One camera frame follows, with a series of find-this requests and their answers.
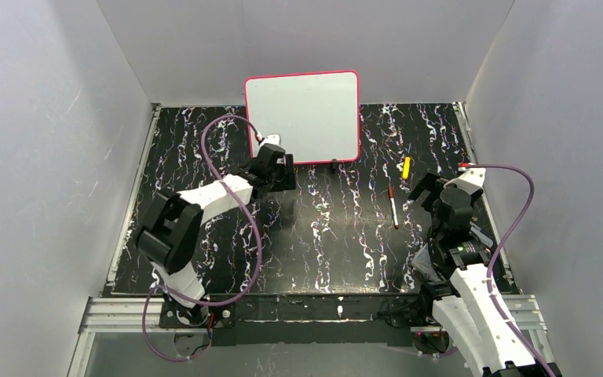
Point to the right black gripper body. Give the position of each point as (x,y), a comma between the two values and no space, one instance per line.
(428,189)

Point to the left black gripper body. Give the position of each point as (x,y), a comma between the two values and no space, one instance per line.
(285,173)

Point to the white marker pen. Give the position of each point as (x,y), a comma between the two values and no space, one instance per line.
(393,208)

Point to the pink framed whiteboard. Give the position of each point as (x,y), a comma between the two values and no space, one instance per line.
(315,115)

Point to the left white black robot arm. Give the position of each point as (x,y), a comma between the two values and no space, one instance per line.
(169,231)

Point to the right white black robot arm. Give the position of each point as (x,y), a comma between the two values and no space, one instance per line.
(466,302)

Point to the yellow marker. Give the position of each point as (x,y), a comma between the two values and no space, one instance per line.
(405,173)

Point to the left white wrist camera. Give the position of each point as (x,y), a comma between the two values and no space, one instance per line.
(272,139)

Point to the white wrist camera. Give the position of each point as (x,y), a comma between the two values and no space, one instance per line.
(272,139)
(471,180)

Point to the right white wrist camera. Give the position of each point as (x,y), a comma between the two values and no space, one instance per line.
(471,180)

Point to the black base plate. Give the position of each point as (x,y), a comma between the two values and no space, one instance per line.
(393,319)

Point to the aluminium rail frame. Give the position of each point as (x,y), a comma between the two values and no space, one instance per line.
(332,235)

